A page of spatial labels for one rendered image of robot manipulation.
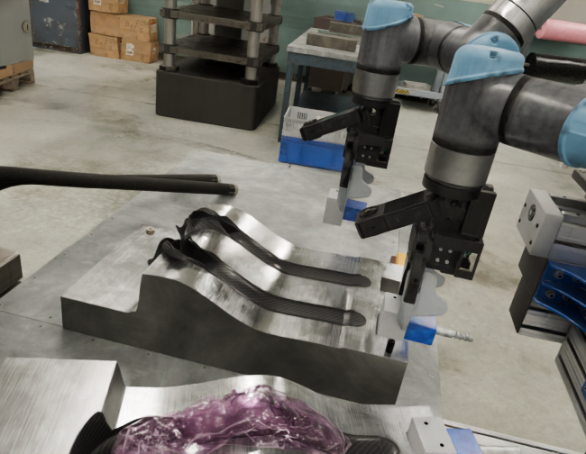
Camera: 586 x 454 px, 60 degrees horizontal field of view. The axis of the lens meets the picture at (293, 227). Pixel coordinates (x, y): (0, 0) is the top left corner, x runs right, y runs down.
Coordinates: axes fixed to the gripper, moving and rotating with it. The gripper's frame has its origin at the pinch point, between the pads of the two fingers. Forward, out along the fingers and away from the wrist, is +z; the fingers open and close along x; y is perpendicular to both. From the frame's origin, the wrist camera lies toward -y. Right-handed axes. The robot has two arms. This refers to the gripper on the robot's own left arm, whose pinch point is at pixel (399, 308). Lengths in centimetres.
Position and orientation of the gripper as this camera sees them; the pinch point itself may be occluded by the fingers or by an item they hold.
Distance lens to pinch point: 74.1
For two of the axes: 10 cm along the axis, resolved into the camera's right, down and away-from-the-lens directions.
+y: 9.7, 2.0, -1.3
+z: -1.3, 8.9, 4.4
